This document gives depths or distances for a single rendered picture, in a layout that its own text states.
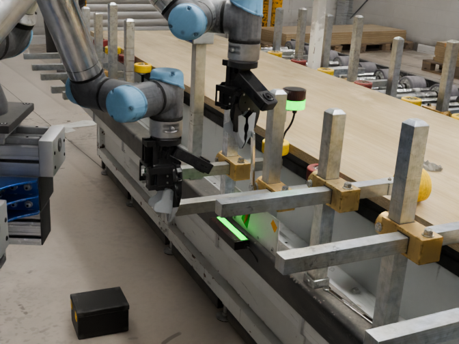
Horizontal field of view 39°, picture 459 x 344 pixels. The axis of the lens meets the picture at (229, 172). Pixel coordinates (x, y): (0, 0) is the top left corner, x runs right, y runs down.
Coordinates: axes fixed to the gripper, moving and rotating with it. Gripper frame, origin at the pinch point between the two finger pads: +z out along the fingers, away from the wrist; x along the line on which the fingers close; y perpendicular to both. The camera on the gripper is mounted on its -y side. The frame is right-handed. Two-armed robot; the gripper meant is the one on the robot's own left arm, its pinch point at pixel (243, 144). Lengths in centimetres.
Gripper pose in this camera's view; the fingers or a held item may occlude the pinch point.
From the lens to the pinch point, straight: 157.9
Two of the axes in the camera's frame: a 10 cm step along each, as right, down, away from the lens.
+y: -7.1, -2.8, 6.5
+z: -0.6, 9.4, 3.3
